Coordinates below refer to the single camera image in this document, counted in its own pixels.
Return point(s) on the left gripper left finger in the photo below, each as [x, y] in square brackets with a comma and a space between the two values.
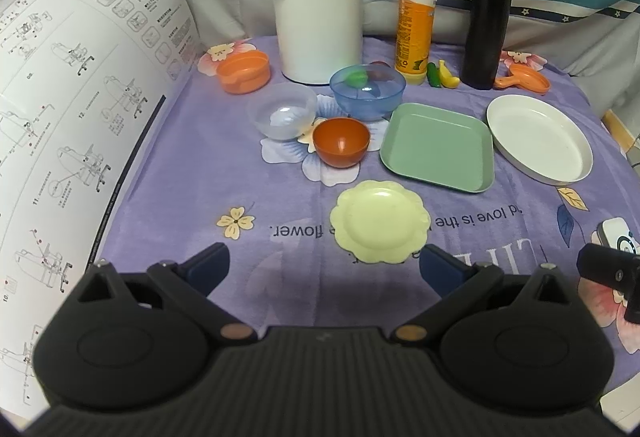
[185, 288]

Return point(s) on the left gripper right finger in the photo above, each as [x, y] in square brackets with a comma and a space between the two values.
[461, 290]

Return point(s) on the pale yellow scalloped plate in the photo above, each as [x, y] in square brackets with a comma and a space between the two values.
[380, 222]

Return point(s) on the green square plate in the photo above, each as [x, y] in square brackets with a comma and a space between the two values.
[440, 147]

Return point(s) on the white round plate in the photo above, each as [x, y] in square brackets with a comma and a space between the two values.
[539, 140]

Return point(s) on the red orange small bowl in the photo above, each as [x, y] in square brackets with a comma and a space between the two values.
[341, 142]

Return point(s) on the clear plastic bowl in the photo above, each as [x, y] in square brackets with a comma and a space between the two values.
[282, 111]

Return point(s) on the blue transparent bowl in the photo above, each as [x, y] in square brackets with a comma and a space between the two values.
[379, 99]

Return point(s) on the white panda box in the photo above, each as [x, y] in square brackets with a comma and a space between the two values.
[616, 234]

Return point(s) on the purple floral tablecloth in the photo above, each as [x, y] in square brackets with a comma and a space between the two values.
[211, 177]

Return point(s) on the toy banana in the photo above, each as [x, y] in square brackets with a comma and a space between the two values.
[447, 79]

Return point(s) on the green toy cucumber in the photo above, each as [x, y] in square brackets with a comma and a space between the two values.
[432, 75]

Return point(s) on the orange toy pan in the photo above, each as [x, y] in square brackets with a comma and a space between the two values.
[523, 77]

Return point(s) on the orange cup with spout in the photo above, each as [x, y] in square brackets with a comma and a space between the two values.
[245, 72]

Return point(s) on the green toy vegetable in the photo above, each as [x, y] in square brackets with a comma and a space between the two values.
[357, 79]

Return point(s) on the brown toy chestnut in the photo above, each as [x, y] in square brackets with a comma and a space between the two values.
[380, 63]

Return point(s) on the white instruction sheet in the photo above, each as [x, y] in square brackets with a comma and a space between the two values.
[85, 85]

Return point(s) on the black thermos flask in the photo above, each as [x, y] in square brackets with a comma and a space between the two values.
[484, 41]

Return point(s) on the orange yellow detergent bottle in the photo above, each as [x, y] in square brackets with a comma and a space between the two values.
[413, 38]

